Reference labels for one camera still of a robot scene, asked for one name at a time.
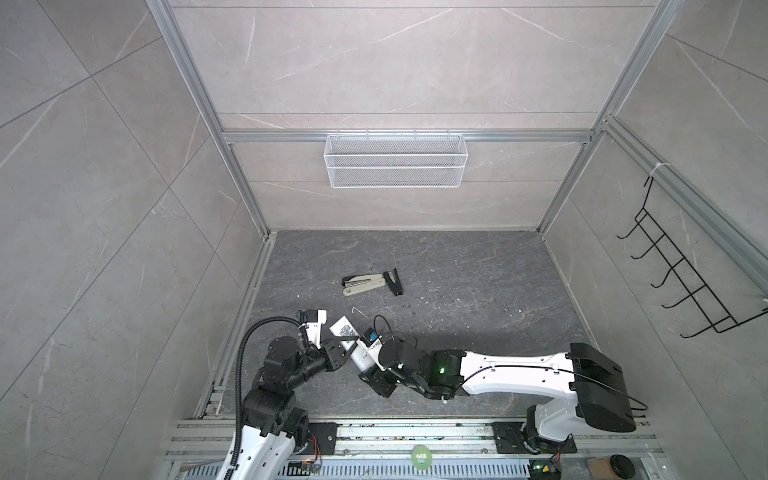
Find white remote control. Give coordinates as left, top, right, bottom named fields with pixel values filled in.
left=329, top=316, right=375, bottom=372

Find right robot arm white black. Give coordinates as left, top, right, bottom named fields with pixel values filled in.
left=350, top=339, right=636, bottom=452

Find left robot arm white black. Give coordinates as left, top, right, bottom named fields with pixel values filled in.
left=218, top=336, right=357, bottom=479

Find grey black stapler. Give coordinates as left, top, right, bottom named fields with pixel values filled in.
left=341, top=269, right=404, bottom=297

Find green round sticker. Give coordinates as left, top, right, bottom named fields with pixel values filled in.
left=410, top=445, right=433, bottom=471

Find black round cap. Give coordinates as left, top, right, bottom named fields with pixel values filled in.
left=609, top=454, right=637, bottom=480

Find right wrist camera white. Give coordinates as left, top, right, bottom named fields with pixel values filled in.
left=351, top=327, right=383, bottom=372

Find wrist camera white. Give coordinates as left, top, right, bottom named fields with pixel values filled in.
left=298, top=310, right=328, bottom=349
left=351, top=327, right=383, bottom=372

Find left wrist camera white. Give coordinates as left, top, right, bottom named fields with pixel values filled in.
left=298, top=310, right=328, bottom=349

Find black corrugated cable conduit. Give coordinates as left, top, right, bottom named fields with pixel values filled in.
left=229, top=316, right=304, bottom=475

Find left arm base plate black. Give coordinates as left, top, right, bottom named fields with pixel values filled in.
left=294, top=422, right=339, bottom=456

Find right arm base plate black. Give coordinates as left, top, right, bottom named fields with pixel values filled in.
left=491, top=422, right=577, bottom=455

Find white wire mesh basket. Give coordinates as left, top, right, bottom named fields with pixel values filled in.
left=323, top=133, right=468, bottom=189

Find black wire hook rack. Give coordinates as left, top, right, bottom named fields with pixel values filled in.
left=616, top=176, right=767, bottom=339

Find white cable tie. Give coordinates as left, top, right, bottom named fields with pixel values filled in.
left=648, top=162, right=671, bottom=178

